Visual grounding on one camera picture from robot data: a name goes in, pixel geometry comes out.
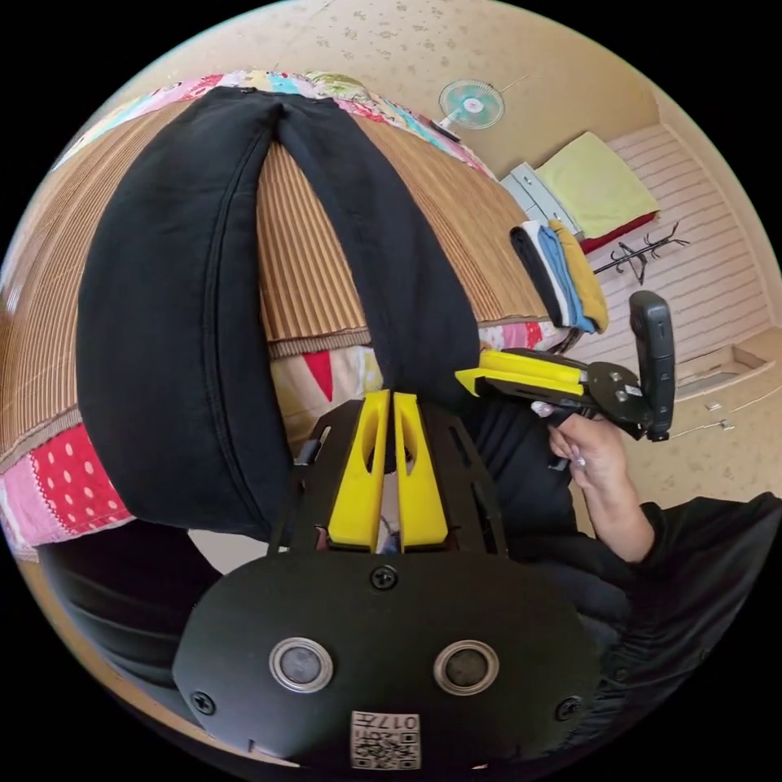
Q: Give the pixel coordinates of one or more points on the pile of clothes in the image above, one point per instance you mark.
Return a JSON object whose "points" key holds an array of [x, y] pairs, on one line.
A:
{"points": [[565, 275]]}

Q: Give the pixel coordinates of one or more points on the black long pants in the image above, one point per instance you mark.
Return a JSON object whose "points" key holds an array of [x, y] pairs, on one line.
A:
{"points": [[171, 318]]}

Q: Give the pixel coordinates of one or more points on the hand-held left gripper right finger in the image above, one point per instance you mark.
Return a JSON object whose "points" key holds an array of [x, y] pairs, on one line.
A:
{"points": [[423, 489]]}

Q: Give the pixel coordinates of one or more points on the pale green standing fan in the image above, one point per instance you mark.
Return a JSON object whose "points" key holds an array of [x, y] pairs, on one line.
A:
{"points": [[471, 105]]}

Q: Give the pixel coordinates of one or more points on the person's right hand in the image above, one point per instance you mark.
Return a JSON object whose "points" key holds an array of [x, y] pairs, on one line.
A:
{"points": [[592, 452]]}

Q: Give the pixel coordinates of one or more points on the white drawer cabinet with blankets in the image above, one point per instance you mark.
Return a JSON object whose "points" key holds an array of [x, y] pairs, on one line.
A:
{"points": [[589, 183]]}

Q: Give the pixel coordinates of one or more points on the person's body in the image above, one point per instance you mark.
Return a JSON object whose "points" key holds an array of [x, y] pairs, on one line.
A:
{"points": [[672, 611]]}

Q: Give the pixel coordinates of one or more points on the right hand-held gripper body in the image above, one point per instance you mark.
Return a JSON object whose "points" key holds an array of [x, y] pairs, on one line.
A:
{"points": [[611, 394]]}

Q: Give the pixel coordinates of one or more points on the black coat rack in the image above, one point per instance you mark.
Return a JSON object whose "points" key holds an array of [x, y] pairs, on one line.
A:
{"points": [[635, 253]]}

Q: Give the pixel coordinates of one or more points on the person's right forearm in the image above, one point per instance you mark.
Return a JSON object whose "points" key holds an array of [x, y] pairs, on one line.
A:
{"points": [[617, 519]]}

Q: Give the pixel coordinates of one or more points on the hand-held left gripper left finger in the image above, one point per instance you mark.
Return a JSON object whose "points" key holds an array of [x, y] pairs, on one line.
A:
{"points": [[357, 476]]}

